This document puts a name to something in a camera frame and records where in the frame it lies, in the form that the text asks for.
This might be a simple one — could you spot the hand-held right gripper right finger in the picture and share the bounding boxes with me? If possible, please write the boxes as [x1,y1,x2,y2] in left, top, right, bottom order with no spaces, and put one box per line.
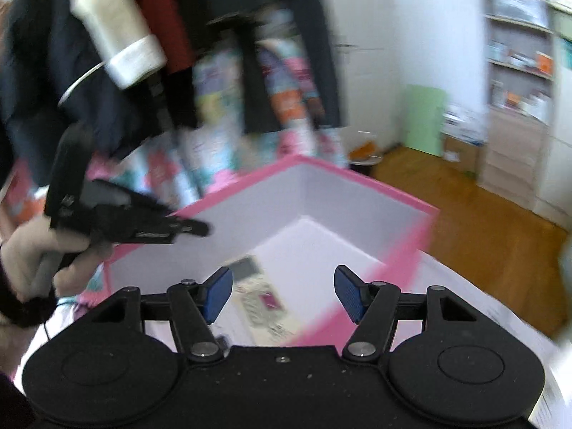
[334,265,479,363]

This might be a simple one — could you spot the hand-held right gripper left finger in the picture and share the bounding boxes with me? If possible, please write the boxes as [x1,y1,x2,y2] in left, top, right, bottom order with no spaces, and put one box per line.
[92,267,234,364]

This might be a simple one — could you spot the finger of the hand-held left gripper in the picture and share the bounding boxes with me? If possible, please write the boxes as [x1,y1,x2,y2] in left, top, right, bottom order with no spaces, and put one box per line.
[112,215,210,245]
[123,187,177,220]

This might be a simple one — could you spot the pink storage box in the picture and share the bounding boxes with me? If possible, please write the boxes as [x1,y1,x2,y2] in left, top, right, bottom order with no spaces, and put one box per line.
[104,154,441,349]

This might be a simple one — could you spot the person's left hand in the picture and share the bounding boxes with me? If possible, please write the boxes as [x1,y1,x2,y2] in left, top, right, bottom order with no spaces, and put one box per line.
[0,219,113,300]

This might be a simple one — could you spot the cream remote with magenta patch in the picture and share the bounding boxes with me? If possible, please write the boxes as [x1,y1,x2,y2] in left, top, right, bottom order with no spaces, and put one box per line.
[226,255,310,347]

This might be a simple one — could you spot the dark jacket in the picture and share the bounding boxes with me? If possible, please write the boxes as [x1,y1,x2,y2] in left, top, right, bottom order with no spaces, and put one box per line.
[0,0,162,186]

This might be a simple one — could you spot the floral quilt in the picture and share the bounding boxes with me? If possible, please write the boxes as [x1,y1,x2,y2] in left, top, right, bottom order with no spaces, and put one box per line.
[0,36,355,307]

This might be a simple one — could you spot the dark round bin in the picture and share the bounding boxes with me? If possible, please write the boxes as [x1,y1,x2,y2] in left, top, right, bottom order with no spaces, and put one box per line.
[347,156,384,178]

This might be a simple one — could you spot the white striped bed sheet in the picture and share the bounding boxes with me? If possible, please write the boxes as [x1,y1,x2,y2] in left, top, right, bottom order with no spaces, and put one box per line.
[402,250,569,429]

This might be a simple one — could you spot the cream garment with white cuff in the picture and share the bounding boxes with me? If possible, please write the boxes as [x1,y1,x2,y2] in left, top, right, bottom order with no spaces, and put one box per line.
[70,0,169,91]

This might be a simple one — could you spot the cardboard box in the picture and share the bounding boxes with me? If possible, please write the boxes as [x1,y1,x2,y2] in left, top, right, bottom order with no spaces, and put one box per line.
[442,136,482,176]

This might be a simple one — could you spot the red garment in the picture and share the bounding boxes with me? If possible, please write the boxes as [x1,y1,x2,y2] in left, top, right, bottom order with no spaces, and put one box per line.
[134,0,196,75]

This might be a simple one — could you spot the green folding table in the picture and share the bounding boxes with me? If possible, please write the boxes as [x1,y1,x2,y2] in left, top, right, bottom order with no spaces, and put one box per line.
[403,83,448,158]

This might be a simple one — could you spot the white and blue tissue pack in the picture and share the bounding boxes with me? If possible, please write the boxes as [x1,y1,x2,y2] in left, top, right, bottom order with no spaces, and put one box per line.
[442,104,489,144]

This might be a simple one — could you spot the wooden shelf cabinet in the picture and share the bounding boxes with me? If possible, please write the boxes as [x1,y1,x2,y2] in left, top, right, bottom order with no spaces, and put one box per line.
[475,0,559,216]

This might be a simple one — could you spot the white door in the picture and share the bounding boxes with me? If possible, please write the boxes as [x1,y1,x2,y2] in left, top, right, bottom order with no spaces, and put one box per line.
[328,0,413,175]

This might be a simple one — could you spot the dark grey ribbed garment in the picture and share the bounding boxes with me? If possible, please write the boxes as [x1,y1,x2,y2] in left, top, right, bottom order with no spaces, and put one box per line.
[197,0,343,129]

